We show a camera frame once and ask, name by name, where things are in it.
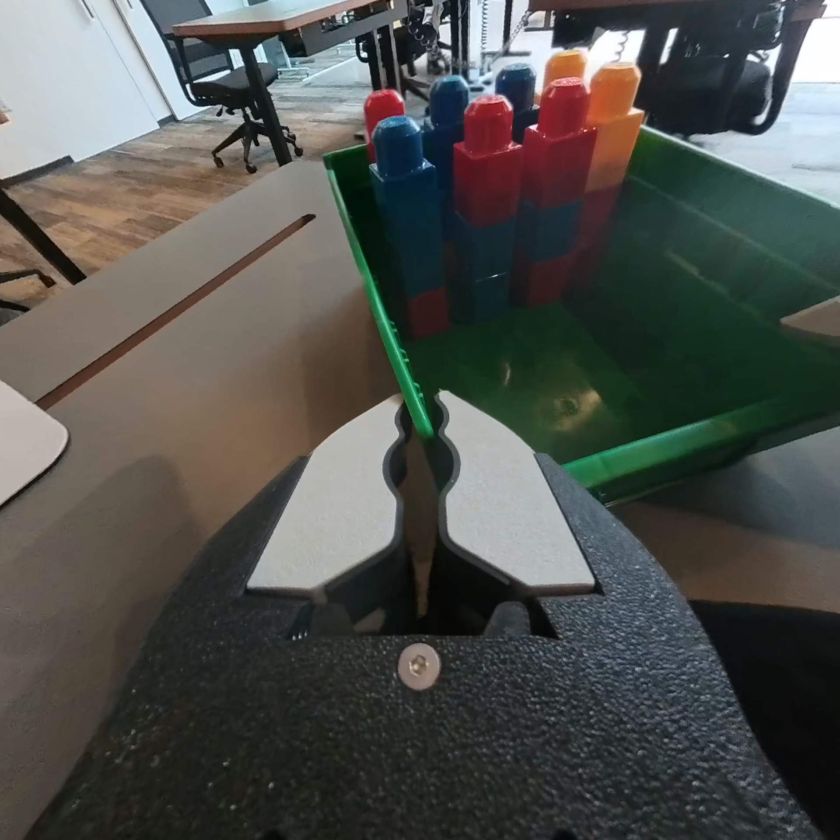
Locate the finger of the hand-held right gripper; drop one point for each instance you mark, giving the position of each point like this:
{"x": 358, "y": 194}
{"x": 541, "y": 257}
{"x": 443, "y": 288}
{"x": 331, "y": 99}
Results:
{"x": 814, "y": 328}

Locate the pile of block towers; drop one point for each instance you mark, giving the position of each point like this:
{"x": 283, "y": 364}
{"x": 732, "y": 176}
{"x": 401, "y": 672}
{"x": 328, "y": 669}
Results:
{"x": 485, "y": 184}

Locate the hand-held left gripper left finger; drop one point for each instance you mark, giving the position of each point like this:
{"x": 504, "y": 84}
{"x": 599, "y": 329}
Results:
{"x": 328, "y": 518}

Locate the white poster stand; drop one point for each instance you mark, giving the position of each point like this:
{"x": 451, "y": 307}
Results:
{"x": 26, "y": 446}

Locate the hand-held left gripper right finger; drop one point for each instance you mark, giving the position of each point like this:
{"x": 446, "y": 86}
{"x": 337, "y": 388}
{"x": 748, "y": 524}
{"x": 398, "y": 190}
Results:
{"x": 512, "y": 512}

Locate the green plastic bin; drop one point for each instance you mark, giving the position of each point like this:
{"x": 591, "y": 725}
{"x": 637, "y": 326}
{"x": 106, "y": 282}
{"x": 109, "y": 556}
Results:
{"x": 656, "y": 341}

